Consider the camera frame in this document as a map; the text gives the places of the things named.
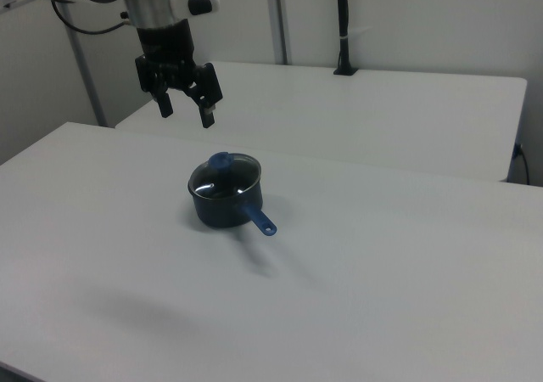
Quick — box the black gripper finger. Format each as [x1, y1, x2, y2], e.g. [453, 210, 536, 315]
[134, 54, 175, 119]
[185, 61, 224, 130]

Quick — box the glass lid with blue knob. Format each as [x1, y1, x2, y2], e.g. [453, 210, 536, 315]
[188, 150, 262, 199]

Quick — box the dark blue saucepan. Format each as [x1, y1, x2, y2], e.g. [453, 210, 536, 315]
[187, 173, 279, 238]

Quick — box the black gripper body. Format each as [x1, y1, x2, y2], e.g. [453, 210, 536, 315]
[136, 18, 199, 91]

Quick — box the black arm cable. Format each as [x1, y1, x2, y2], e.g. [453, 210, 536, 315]
[50, 0, 131, 36]

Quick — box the black wall cable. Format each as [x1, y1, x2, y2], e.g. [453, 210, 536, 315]
[512, 143, 531, 184]

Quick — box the grey partition frame post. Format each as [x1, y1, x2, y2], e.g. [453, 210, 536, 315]
[62, 14, 108, 127]
[264, 0, 294, 65]

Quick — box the black pole with clamp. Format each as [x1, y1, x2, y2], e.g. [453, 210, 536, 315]
[333, 0, 360, 76]

